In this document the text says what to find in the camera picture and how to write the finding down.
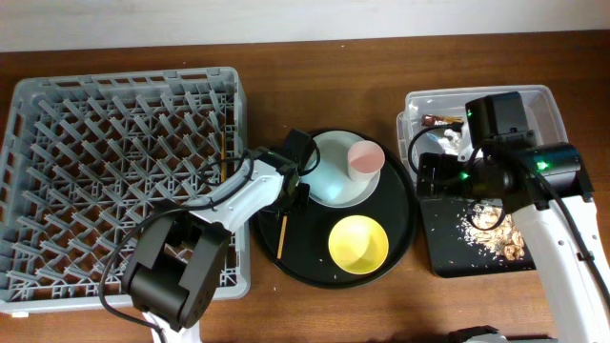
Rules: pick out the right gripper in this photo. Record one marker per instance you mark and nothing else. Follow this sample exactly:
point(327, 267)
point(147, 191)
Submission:
point(430, 174)

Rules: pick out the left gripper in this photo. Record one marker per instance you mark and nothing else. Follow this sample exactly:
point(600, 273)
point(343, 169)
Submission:
point(299, 191)

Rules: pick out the white napkin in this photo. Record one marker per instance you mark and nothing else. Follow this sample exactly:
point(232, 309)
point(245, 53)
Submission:
point(450, 142)

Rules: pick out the wooden chopstick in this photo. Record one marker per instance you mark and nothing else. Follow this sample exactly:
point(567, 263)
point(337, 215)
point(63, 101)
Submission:
point(281, 238)
point(223, 154)

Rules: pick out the gold brown snack wrapper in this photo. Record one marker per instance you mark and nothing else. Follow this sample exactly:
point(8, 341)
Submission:
point(430, 120)

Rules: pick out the food scraps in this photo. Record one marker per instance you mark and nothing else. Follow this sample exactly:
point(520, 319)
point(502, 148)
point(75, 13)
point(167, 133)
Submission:
point(493, 232)

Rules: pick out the yellow bowl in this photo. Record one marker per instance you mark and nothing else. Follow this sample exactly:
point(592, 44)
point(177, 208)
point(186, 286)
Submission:
point(358, 244)

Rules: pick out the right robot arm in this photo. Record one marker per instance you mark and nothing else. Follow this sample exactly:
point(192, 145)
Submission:
point(548, 193)

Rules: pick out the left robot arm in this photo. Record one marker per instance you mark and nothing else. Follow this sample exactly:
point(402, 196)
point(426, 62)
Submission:
point(173, 272)

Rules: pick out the grey dishwasher rack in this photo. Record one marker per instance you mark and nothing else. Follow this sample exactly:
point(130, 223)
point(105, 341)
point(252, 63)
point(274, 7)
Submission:
point(84, 159)

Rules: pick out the grey round plate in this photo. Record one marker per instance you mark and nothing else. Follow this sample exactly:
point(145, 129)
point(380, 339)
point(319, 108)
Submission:
point(330, 184)

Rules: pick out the round black tray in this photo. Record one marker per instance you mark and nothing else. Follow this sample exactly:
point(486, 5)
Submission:
point(305, 253)

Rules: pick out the clear plastic bin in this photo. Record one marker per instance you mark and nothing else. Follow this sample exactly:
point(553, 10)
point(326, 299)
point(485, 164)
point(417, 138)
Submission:
point(541, 110)

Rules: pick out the pink cup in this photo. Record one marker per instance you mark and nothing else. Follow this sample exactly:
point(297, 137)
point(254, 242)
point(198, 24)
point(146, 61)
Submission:
point(365, 159)

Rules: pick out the black rectangular tray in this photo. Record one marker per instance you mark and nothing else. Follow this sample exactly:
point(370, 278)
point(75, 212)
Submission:
point(453, 251)

